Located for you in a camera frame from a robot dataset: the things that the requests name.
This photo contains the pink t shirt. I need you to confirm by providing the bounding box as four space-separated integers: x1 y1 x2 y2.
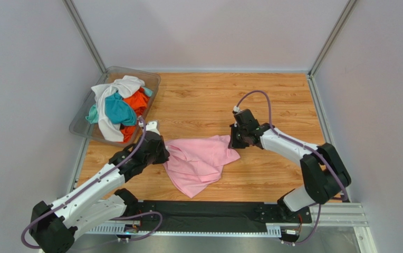
164 135 241 198

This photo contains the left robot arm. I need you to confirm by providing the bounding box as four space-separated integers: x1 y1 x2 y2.
21 118 169 252

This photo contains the white t shirt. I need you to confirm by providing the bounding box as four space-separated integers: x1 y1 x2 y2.
91 75 145 142

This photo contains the orange t shirt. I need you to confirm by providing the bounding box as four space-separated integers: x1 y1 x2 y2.
120 87 150 143

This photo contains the teal t shirt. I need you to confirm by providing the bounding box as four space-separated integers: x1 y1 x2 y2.
102 88 153 124

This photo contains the clear plastic bin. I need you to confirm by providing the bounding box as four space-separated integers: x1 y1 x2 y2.
69 66 161 147

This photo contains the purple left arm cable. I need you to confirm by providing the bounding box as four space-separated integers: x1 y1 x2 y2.
21 117 164 250

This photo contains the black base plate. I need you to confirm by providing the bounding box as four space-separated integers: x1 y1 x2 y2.
124 200 312 233

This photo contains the aluminium corner post left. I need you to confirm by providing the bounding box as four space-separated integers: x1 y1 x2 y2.
63 0 107 73

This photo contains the aluminium corner post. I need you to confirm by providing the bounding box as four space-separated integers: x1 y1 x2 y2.
63 0 107 73
308 0 358 79

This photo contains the aluminium corner post right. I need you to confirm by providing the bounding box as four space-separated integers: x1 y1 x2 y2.
308 0 358 79

